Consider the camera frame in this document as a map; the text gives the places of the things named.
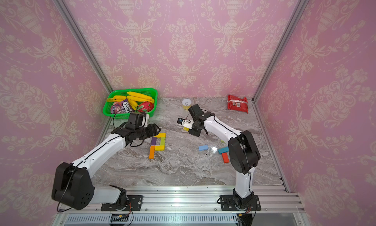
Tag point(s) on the purple snack packet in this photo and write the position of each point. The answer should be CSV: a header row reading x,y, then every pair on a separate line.
x,y
120,107

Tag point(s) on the red dragon fruit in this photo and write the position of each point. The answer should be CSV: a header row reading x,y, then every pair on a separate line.
x,y
145,107

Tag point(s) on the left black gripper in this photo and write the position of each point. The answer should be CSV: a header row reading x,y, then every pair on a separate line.
x,y
153,130

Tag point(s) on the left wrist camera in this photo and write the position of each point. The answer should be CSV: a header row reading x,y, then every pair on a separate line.
x,y
136,120

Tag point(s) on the red block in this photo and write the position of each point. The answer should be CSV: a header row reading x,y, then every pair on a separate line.
x,y
225,157

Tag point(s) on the red snack bag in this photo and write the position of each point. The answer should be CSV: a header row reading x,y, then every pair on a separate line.
x,y
237,104

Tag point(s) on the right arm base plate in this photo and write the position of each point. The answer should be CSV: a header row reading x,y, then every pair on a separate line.
x,y
227,203

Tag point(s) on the orange block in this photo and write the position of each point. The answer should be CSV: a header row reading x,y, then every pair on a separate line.
x,y
151,152

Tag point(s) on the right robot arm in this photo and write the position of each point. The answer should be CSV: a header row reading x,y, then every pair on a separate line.
x,y
243,155

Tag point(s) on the aluminium rail frame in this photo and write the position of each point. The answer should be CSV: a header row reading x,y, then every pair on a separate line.
x,y
192,206

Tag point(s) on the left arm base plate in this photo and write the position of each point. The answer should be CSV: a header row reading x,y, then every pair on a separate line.
x,y
134,203

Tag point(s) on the yellow paper cup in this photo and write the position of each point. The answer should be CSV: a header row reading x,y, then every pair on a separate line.
x,y
186,103

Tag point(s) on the light blue block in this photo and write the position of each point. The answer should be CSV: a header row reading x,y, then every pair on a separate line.
x,y
203,148

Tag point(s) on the purple block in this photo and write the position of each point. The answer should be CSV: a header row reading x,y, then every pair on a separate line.
x,y
153,141

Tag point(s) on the small yellow block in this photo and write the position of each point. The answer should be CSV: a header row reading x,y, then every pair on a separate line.
x,y
159,148

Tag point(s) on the long yellow block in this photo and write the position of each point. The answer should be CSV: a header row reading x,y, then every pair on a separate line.
x,y
160,135

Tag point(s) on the yellow banana bunch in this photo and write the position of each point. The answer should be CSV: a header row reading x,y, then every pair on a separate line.
x,y
135,98

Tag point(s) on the teal block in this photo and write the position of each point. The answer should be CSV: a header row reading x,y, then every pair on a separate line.
x,y
223,150

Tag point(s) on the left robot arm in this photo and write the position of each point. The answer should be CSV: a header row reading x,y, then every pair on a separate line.
x,y
72,185

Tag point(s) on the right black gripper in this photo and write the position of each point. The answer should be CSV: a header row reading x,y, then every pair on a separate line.
x,y
195,134

